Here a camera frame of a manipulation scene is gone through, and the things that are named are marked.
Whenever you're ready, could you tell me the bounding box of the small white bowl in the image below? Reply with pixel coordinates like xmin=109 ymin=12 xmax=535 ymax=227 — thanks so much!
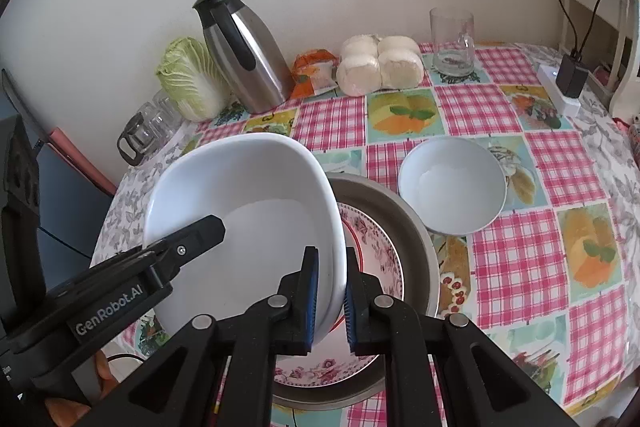
xmin=142 ymin=133 xmax=348 ymax=347

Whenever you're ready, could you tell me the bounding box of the black charger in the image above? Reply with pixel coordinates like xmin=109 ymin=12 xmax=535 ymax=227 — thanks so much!
xmin=557 ymin=52 xmax=591 ymax=98

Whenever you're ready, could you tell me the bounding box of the person's left hand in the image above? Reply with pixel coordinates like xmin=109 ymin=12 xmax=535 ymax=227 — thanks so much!
xmin=44 ymin=351 xmax=112 ymax=427

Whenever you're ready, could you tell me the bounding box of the white power strip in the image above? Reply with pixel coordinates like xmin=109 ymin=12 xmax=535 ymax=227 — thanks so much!
xmin=537 ymin=63 xmax=582 ymax=116

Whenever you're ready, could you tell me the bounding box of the blue cabinet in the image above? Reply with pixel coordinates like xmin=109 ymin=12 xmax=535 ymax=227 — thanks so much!
xmin=35 ymin=142 xmax=118 ymax=280

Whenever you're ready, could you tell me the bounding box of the orange food packet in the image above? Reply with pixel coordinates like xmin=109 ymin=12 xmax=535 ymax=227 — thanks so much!
xmin=291 ymin=49 xmax=338 ymax=98

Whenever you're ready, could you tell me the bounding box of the clear glass mug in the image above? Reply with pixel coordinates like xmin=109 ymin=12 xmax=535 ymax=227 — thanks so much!
xmin=429 ymin=8 xmax=476 ymax=78

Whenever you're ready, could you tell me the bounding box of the light blue bowl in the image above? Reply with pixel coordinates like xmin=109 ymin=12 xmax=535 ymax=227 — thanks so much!
xmin=397 ymin=136 xmax=510 ymax=238

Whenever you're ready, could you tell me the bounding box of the clear glass jar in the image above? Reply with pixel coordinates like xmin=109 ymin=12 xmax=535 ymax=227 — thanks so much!
xmin=150 ymin=89 xmax=185 ymax=135

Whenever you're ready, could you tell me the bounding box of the pink board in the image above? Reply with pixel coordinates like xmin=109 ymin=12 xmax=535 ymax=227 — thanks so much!
xmin=47 ymin=127 xmax=120 ymax=198

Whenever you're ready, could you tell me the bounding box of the stainless steel thermos jug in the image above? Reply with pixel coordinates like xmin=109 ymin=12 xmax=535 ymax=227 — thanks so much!
xmin=192 ymin=0 xmax=296 ymax=114

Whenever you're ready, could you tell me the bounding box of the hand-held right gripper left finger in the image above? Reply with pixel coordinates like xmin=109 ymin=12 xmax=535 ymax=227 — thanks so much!
xmin=75 ymin=246 xmax=321 ymax=427

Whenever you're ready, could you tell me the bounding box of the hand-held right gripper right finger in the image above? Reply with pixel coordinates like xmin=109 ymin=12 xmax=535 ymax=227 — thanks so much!
xmin=344 ymin=251 xmax=576 ymax=427

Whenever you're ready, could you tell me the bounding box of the pink floral white plate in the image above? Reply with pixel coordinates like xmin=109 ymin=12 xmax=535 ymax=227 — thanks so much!
xmin=274 ymin=202 xmax=405 ymax=389

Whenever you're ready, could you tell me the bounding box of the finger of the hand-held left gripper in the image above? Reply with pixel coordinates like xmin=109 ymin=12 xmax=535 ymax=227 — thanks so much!
xmin=89 ymin=214 xmax=227 ymax=289
xmin=0 ymin=113 xmax=43 ymax=333

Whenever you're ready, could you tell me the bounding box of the napa cabbage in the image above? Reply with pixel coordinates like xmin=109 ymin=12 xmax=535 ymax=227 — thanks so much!
xmin=156 ymin=37 xmax=232 ymax=122

